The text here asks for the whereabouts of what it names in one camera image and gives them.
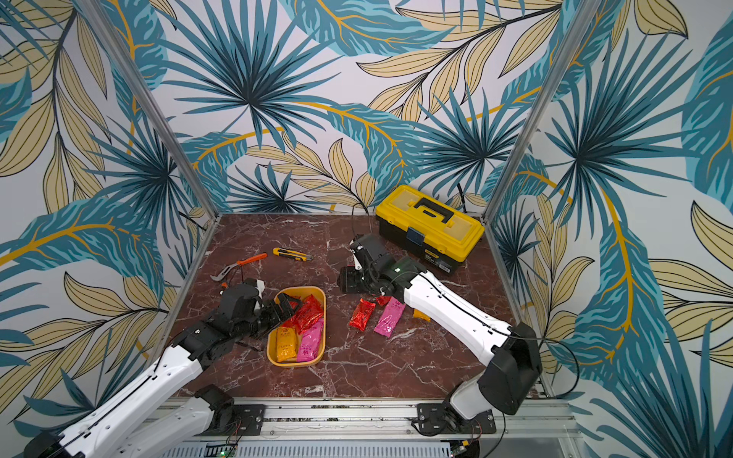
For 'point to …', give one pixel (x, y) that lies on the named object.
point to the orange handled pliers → (239, 263)
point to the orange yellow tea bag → (417, 314)
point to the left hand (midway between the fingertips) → (290, 313)
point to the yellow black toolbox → (428, 227)
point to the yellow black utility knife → (297, 255)
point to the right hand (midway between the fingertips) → (342, 278)
